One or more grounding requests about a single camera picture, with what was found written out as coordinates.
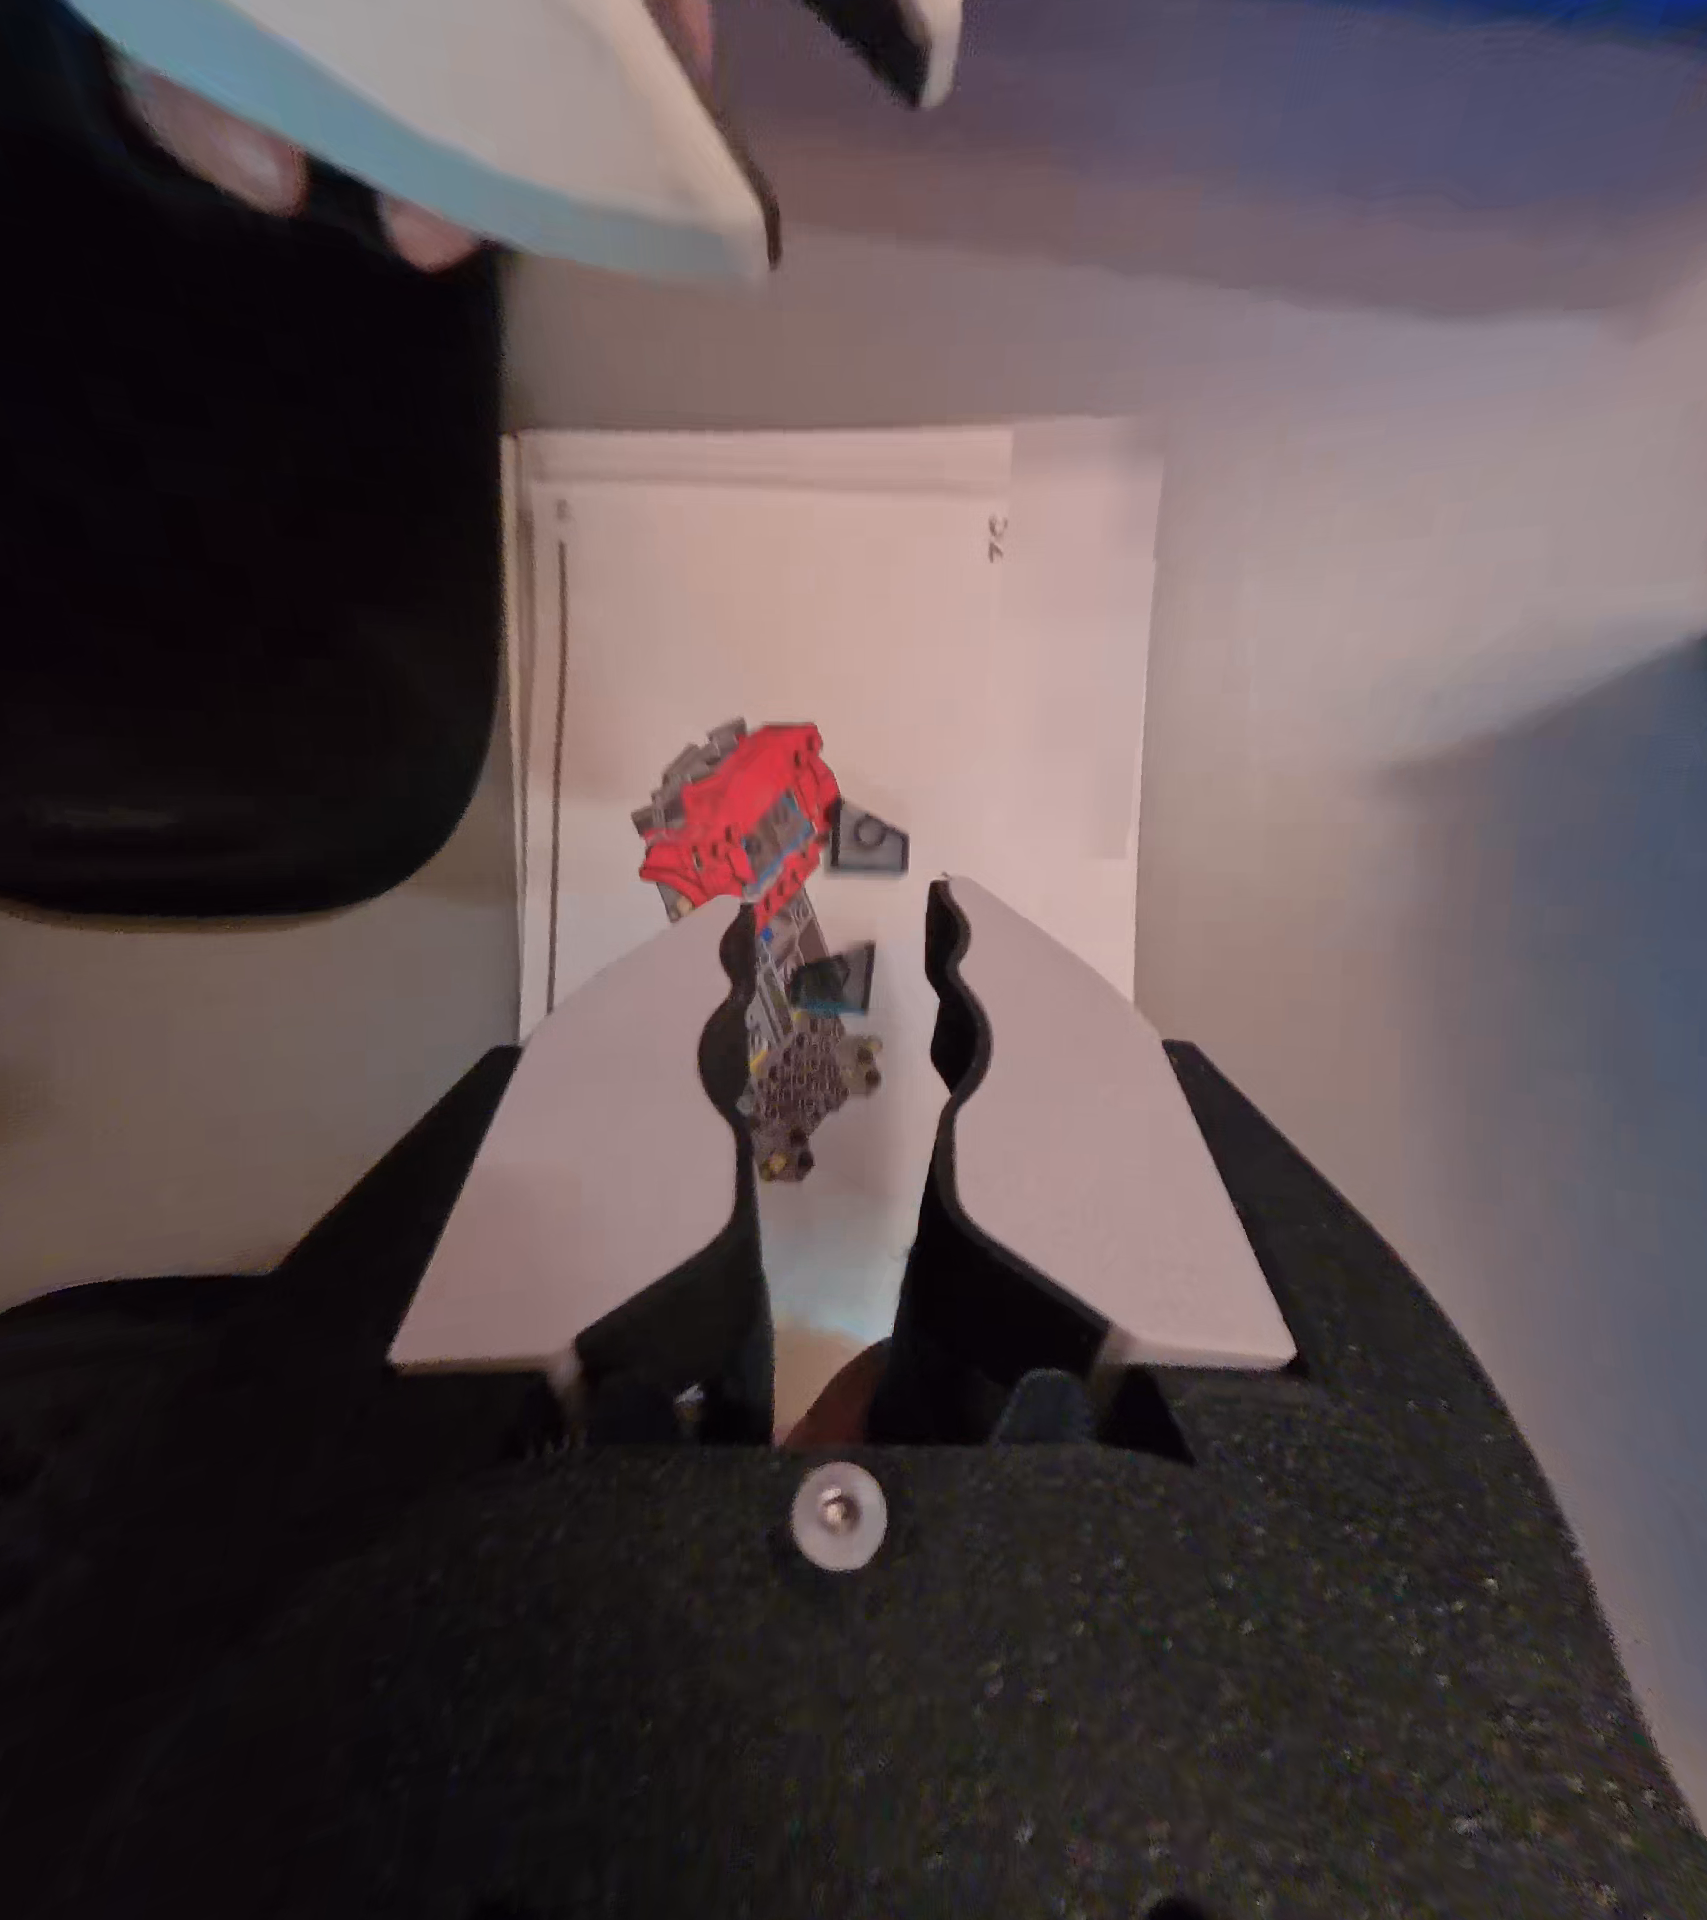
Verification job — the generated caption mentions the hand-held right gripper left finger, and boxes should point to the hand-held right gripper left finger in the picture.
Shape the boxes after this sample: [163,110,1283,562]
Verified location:
[387,904,777,1446]

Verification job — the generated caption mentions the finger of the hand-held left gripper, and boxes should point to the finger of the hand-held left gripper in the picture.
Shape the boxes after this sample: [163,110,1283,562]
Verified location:
[797,0,963,112]
[65,0,783,283]

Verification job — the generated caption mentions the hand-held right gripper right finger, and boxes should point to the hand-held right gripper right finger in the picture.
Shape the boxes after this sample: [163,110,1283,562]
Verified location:
[875,875,1299,1446]

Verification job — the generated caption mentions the red and grey lego model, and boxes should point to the red and grey lego model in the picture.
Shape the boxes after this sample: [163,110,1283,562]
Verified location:
[631,717,887,1189]

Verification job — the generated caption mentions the person's left hand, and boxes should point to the person's left hand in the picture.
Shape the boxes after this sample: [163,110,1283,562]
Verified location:
[115,60,483,276]

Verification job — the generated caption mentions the white instruction sheet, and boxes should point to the white instruction sheet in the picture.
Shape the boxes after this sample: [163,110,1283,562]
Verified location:
[499,421,1167,1052]

